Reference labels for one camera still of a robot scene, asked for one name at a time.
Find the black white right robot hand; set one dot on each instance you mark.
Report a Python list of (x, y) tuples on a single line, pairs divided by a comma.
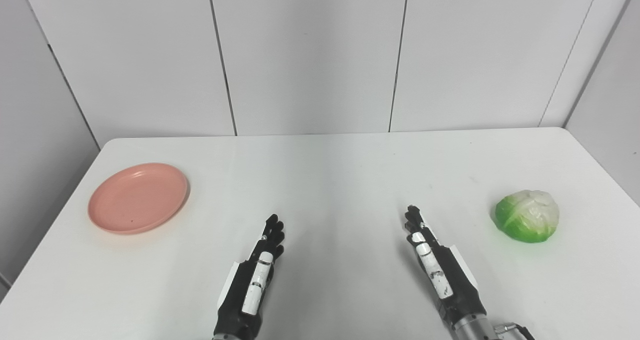
[(450, 280)]

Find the green white toy cabbage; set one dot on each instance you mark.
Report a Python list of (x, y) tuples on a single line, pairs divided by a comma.
[(527, 215)]

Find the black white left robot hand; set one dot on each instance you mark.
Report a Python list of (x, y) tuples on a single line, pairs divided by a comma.
[(240, 290)]

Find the pink round plate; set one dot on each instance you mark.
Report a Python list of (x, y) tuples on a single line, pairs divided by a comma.
[(137, 197)]

